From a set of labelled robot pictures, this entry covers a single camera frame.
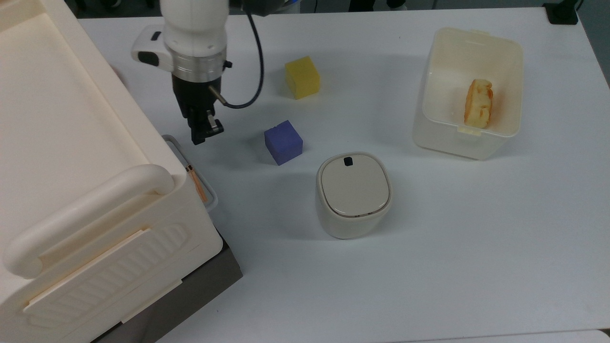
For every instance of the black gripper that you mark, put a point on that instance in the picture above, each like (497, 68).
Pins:
(193, 97)

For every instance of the orange-brown tag on storage box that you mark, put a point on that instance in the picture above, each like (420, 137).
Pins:
(198, 185)

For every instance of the purple foam cube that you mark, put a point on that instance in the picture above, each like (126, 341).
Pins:
(283, 142)

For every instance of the yellow foam cube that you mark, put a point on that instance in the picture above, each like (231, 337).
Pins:
(302, 77)

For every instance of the cream plastic storage box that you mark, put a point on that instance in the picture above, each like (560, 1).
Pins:
(71, 143)

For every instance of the dark brown wooden cabinet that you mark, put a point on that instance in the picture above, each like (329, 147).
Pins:
(200, 281)

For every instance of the cream round lidded canister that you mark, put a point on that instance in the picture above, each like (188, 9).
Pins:
(353, 193)

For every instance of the translucent white plastic container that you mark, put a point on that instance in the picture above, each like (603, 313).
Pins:
(457, 62)

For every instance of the orange toasted bread slice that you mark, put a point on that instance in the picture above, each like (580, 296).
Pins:
(478, 103)

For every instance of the black table clamp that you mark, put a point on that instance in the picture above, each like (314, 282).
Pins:
(561, 13)

